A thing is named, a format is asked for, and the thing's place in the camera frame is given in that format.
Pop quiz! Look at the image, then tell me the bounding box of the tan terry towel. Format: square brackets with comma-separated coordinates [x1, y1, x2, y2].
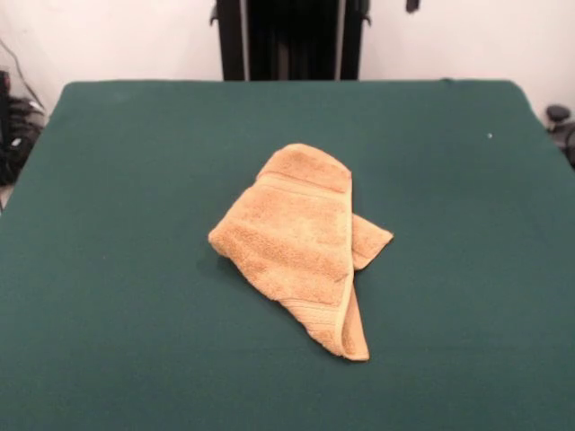
[208, 142, 395, 362]

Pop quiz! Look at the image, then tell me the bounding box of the dark green table cloth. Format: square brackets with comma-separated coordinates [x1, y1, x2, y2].
[0, 79, 575, 431]

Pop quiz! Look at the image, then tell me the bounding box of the black wheeled base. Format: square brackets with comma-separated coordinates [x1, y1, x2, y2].
[544, 104, 575, 171]
[0, 69, 49, 188]

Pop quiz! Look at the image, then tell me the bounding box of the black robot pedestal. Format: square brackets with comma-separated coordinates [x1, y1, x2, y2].
[208, 0, 374, 82]

